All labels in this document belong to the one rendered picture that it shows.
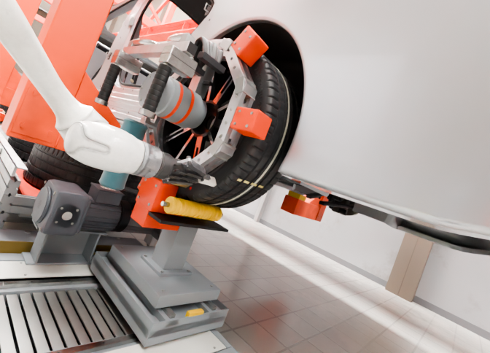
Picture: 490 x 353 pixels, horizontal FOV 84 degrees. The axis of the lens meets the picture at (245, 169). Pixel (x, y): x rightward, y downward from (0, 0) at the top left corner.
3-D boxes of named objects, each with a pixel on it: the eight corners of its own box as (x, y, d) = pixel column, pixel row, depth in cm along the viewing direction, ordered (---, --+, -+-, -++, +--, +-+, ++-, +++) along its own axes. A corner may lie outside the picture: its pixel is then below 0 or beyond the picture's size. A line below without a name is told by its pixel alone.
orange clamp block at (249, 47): (250, 68, 95) (269, 48, 92) (236, 55, 89) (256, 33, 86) (243, 57, 99) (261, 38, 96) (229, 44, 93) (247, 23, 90)
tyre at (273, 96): (241, 52, 138) (172, 154, 152) (208, 20, 121) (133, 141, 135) (339, 109, 97) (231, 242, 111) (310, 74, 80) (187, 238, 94)
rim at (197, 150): (240, 70, 135) (184, 151, 146) (207, 41, 118) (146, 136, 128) (310, 116, 104) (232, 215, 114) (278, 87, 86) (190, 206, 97)
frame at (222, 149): (215, 203, 87) (275, 46, 89) (200, 200, 82) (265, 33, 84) (138, 163, 123) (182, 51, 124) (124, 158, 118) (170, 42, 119)
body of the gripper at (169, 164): (146, 181, 75) (173, 189, 82) (165, 167, 71) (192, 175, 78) (144, 159, 78) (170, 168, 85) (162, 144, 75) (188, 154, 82)
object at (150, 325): (221, 329, 111) (230, 305, 111) (142, 350, 84) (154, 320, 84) (159, 268, 144) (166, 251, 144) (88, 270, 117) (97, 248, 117)
